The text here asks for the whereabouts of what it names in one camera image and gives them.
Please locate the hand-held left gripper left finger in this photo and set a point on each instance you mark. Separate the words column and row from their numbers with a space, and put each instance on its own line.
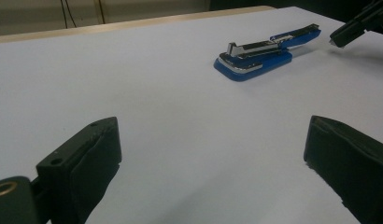
column 74, row 174

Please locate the white table cover sheet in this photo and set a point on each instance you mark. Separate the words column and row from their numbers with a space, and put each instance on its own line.
column 180, row 109

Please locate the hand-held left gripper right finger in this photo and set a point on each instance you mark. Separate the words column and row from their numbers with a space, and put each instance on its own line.
column 351, row 161

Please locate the blue stapler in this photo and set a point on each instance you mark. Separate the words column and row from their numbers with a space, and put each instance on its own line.
column 258, row 56

